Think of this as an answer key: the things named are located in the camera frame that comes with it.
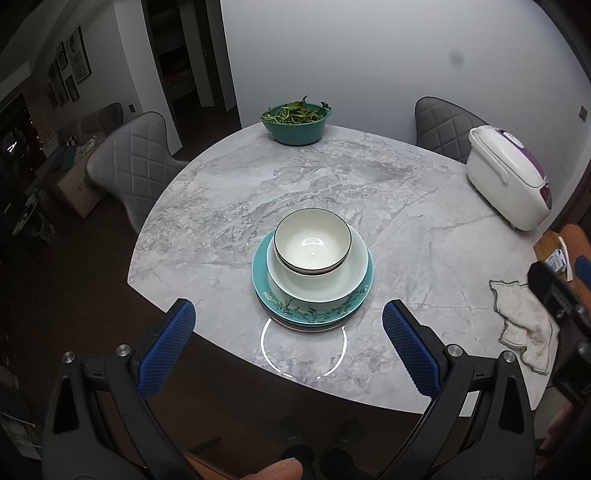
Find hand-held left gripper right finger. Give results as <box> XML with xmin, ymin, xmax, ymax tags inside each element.
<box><xmin>382</xmin><ymin>300</ymin><xmax>534</xmax><ymax>480</ymax></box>

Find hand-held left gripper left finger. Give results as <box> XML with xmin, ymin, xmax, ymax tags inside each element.
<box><xmin>41</xmin><ymin>299</ymin><xmax>197</xmax><ymax>480</ymax></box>

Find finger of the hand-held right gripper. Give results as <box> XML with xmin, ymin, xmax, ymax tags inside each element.
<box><xmin>574</xmin><ymin>256</ymin><xmax>591</xmax><ymax>296</ymax></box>
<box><xmin>527</xmin><ymin>261</ymin><xmax>591</xmax><ymax>343</ymax></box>

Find small teal floral plate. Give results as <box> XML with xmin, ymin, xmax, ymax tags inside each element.
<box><xmin>257</xmin><ymin>277</ymin><xmax>371</xmax><ymax>316</ymax></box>

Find large white bowl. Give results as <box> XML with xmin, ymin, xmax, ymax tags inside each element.
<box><xmin>267</xmin><ymin>224</ymin><xmax>370</xmax><ymax>304</ymax></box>

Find grey rimmed white plate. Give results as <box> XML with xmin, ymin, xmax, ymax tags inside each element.
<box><xmin>269</xmin><ymin>318</ymin><xmax>347</xmax><ymax>331</ymax></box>

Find large teal floral plate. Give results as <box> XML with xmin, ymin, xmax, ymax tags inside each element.
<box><xmin>252</xmin><ymin>228</ymin><xmax>375</xmax><ymax>325</ymax></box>

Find cream floral bowl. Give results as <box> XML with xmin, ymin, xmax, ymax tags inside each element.
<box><xmin>273</xmin><ymin>209</ymin><xmax>354</xmax><ymax>274</ymax></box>

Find person's right forearm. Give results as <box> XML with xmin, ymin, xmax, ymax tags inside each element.
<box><xmin>549</xmin><ymin>405</ymin><xmax>591</xmax><ymax>468</ymax></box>

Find person's left hand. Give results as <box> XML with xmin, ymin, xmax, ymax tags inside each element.
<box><xmin>185</xmin><ymin>456</ymin><xmax>304</xmax><ymax>480</ymax></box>

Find white tissue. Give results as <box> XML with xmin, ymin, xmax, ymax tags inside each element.
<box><xmin>558</xmin><ymin>235</ymin><xmax>574</xmax><ymax>282</ymax></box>

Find orange chair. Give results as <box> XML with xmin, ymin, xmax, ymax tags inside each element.
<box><xmin>560</xmin><ymin>223</ymin><xmax>591</xmax><ymax>261</ymax></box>

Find wooden board with packet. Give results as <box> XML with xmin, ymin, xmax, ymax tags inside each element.
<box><xmin>534</xmin><ymin>231</ymin><xmax>578</xmax><ymax>278</ymax></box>

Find white dish cloth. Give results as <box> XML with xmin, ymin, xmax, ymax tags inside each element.
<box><xmin>489</xmin><ymin>279</ymin><xmax>560</xmax><ymax>376</ymax></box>

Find dark wooden sliding door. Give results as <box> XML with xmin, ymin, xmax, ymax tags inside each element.
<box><xmin>554</xmin><ymin>138</ymin><xmax>591</xmax><ymax>229</ymax></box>

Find white purple rice cooker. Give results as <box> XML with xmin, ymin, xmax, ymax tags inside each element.
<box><xmin>466</xmin><ymin>124</ymin><xmax>553</xmax><ymax>232</ymax></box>

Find beige low cabinet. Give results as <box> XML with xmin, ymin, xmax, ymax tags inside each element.
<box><xmin>58</xmin><ymin>164</ymin><xmax>103</xmax><ymax>220</ymax></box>

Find light grey quilted chair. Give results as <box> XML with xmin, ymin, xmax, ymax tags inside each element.
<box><xmin>85</xmin><ymin>111</ymin><xmax>190</xmax><ymax>232</ymax></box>

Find dark grey quilted chair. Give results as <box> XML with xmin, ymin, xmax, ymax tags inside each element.
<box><xmin>414</xmin><ymin>96</ymin><xmax>491</xmax><ymax>165</ymax></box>

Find grey armchair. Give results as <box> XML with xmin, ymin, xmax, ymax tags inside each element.
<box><xmin>98</xmin><ymin>103</ymin><xmax>124</xmax><ymax>136</ymax></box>

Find teal plastic basin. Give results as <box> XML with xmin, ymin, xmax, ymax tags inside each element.
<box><xmin>261</xmin><ymin>104</ymin><xmax>333</xmax><ymax>147</ymax></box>

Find green leafy vegetables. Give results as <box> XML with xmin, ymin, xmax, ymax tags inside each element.
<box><xmin>261</xmin><ymin>96</ymin><xmax>332</xmax><ymax>126</ymax></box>

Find dark wooden door frame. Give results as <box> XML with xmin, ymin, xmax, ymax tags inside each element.
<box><xmin>141</xmin><ymin>0</ymin><xmax>242</xmax><ymax>153</ymax></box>

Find group of wall picture frames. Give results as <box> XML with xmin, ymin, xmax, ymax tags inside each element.
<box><xmin>47</xmin><ymin>27</ymin><xmax>92</xmax><ymax>108</ymax></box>

